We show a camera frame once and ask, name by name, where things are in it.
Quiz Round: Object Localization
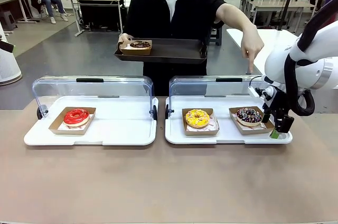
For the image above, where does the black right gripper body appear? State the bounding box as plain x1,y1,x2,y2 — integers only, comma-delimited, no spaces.
261,88,290,119

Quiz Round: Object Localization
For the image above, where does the dark brown serving tray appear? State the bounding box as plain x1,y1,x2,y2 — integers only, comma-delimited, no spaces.
114,38,208,65

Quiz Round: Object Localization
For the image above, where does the brown cardboard donut box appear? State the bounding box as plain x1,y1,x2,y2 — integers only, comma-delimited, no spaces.
120,40,153,56
49,106,97,136
228,106,275,136
181,107,220,137

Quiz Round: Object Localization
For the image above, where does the chocolate sprinkle donut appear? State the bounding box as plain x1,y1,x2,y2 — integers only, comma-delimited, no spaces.
129,40,150,50

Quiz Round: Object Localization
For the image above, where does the person's left forearm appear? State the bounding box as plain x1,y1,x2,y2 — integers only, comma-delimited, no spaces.
214,2,259,37

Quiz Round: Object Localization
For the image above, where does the dark purple sprinkle donut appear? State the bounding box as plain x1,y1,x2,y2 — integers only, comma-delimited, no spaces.
236,107,263,127

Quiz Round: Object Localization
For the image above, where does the yellow glazed donut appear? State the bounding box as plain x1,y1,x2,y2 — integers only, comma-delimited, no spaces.
185,109,211,129

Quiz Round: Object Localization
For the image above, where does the red glazed donut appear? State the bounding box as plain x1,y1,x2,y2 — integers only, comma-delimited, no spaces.
63,108,90,127

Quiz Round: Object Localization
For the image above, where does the person in black shirt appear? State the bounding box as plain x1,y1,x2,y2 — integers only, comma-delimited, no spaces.
123,0,228,97

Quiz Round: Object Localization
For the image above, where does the person's left hand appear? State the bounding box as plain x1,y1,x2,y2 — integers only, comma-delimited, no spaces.
241,30,265,74

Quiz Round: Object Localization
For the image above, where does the person's right hand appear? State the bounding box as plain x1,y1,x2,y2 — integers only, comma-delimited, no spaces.
117,33,133,51

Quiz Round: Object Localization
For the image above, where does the white printed paper liner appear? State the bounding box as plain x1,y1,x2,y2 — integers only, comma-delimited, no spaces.
232,113,267,131
186,114,219,132
57,114,95,131

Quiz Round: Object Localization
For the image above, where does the grey plastic stool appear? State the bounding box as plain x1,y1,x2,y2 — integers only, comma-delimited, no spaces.
0,12,18,33

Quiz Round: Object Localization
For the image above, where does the white display case base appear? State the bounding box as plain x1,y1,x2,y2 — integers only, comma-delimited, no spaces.
23,96,159,147
165,96,293,145

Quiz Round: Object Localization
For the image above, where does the clear display case lid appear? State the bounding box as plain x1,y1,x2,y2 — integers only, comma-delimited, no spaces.
32,75,158,122
165,75,286,120

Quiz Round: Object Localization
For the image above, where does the black corrugated cable conduit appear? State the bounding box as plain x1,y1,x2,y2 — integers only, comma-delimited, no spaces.
284,0,338,116

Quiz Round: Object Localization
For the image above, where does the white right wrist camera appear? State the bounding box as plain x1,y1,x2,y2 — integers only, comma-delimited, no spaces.
247,86,275,101

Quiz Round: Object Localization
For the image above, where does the white frame background table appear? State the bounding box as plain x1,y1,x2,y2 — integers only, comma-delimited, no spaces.
237,0,316,31

